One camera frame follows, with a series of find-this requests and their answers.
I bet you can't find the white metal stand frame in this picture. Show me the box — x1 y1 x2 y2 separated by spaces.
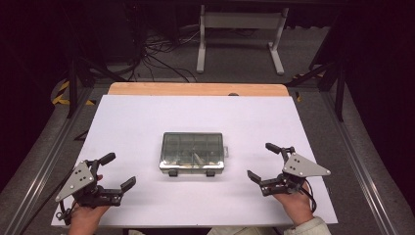
196 4 290 76

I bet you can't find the left hand-held gripper cable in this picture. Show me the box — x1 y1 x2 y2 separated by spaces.
55 199 78 227

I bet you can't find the hand-held gripper cable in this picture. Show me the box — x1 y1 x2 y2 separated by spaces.
302 180 318 213
55 199 78 227

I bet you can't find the white board sheet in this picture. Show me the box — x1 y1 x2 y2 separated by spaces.
51 94 339 228

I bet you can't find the wooden table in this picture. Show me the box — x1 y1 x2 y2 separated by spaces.
107 81 291 97

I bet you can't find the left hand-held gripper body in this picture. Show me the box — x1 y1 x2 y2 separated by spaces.
54 159 124 209

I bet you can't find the clear plastic compartment box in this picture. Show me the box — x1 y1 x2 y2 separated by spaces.
159 131 230 178

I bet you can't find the tangle of black cables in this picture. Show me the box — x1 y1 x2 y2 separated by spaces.
125 6 200 83

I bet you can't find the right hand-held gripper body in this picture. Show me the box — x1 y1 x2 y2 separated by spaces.
258 146 332 198

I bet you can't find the beige zippered bag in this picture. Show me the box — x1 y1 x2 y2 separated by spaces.
205 226 285 235

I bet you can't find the black metal stand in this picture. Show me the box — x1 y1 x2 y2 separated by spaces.
67 55 128 119
287 60 347 122

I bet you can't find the right hand-held gripper cable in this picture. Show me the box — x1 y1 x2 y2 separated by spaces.
302 180 318 213

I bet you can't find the person's left hand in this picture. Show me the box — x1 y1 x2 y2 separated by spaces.
67 174 112 235

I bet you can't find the aluminium rail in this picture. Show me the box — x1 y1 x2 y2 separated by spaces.
0 87 96 235
321 91 400 235

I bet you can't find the person's right hand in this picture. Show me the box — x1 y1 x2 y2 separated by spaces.
271 183 315 228

